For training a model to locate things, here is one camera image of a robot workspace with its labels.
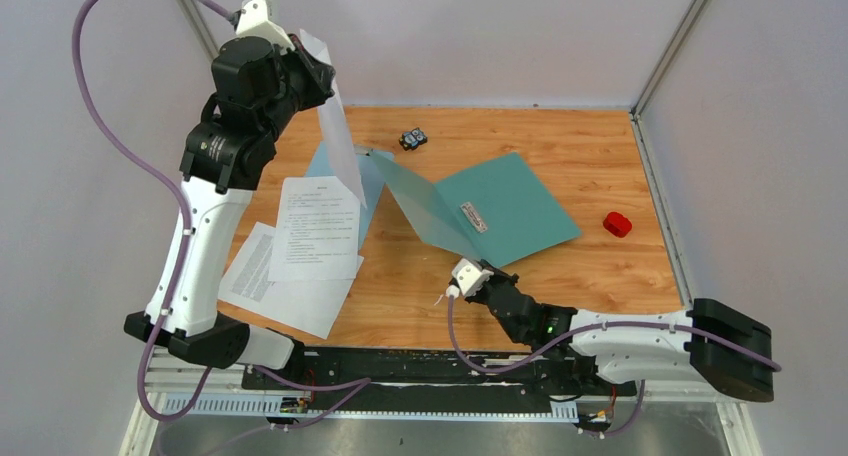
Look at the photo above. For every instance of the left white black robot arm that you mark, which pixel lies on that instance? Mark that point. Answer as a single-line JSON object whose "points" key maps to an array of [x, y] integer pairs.
{"points": [[259, 87]]}

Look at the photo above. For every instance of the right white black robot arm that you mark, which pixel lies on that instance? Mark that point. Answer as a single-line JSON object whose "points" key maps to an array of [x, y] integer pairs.
{"points": [[709, 342]]}

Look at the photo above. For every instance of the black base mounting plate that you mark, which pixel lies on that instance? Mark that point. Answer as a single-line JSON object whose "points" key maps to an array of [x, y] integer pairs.
{"points": [[437, 381]]}

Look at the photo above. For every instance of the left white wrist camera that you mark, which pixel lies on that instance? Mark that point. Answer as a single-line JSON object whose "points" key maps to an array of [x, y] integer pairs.
{"points": [[256, 19]]}

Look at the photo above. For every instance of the green file folder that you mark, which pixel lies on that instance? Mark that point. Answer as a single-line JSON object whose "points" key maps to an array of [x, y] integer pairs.
{"points": [[498, 210]]}

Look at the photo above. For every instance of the aluminium frame rail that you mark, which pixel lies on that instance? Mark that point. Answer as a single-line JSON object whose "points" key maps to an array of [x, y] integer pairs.
{"points": [[173, 385]]}

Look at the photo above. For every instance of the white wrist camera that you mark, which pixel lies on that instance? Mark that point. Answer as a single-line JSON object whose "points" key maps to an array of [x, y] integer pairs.
{"points": [[256, 19], [467, 278]]}

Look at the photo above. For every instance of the printed text paper sheet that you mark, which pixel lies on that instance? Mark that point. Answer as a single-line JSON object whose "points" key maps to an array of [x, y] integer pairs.
{"points": [[338, 147]]}

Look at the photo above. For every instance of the light blue clipboard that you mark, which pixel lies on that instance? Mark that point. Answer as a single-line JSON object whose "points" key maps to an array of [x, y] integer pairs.
{"points": [[372, 180]]}

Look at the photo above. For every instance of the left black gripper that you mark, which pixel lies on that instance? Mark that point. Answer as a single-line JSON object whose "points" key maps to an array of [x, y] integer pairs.
{"points": [[318, 73]]}

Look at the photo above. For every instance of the upper left paper sheet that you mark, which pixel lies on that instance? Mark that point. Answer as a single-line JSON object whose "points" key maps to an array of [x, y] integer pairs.
{"points": [[316, 232]]}

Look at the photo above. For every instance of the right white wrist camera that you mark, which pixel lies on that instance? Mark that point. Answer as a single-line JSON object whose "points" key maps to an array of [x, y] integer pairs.
{"points": [[467, 278]]}

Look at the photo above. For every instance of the small red object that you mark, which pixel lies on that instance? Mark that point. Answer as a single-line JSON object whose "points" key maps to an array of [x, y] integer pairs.
{"points": [[617, 224]]}

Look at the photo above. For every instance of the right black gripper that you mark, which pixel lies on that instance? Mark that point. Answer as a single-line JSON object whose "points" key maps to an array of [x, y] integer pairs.
{"points": [[498, 277]]}

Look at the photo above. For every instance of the lower left paper sheet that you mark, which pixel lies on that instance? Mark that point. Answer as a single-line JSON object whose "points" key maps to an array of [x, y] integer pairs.
{"points": [[308, 306]]}

